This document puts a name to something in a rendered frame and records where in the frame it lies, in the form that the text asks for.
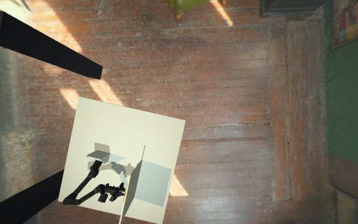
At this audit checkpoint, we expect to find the cream wall panel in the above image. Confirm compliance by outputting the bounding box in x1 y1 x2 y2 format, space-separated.
119 160 142 224

